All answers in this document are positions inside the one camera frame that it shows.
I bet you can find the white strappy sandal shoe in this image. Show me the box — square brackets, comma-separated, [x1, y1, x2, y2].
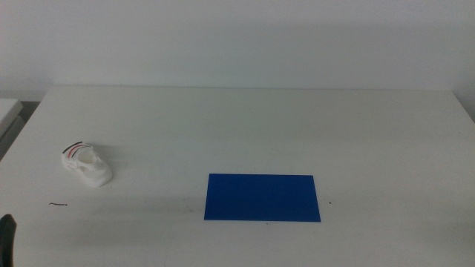
[61, 141, 114, 188]

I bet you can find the blue rectangular mat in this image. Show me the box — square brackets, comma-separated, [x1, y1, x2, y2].
[203, 173, 321, 223]

